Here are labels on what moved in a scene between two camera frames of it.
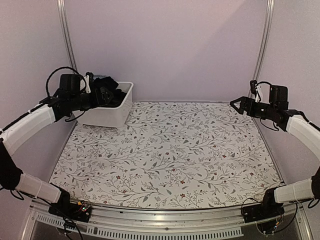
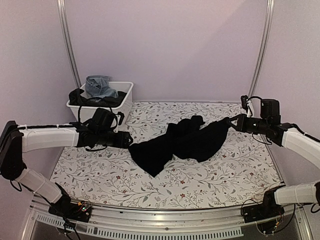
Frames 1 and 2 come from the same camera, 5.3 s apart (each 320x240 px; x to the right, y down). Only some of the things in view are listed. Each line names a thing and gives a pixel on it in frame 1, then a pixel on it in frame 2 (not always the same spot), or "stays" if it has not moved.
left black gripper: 104,100 to 123,141
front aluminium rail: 117,223 stays
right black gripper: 245,100 to 241,123
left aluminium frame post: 63,11 stays
